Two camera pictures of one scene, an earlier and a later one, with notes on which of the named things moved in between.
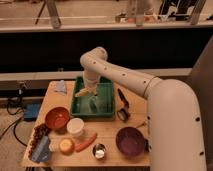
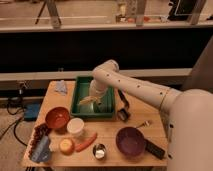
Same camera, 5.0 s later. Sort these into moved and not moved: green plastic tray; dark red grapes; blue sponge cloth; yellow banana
Moved: yellow banana
Not moved: green plastic tray; dark red grapes; blue sponge cloth
